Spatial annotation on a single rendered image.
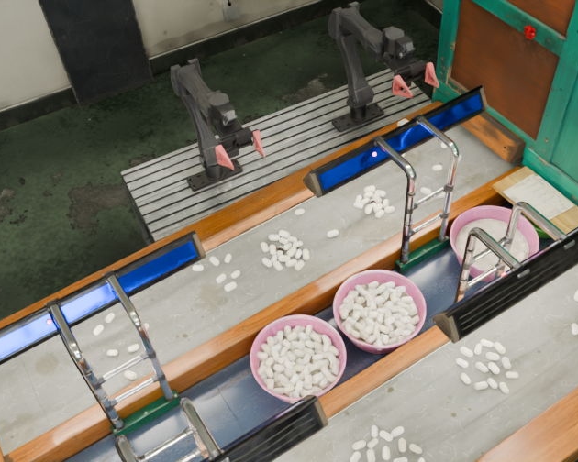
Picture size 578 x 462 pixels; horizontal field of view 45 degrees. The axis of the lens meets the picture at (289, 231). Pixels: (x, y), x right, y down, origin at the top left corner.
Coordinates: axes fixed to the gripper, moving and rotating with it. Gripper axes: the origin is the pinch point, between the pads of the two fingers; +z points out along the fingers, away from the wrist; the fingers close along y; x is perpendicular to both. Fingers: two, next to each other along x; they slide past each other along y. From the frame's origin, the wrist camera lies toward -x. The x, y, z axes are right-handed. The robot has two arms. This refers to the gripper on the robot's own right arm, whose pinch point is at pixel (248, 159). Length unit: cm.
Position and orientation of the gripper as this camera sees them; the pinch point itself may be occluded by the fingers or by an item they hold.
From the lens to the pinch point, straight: 202.2
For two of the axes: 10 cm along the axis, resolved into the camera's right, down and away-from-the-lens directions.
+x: 0.6, 6.3, 7.7
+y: 8.9, -3.9, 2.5
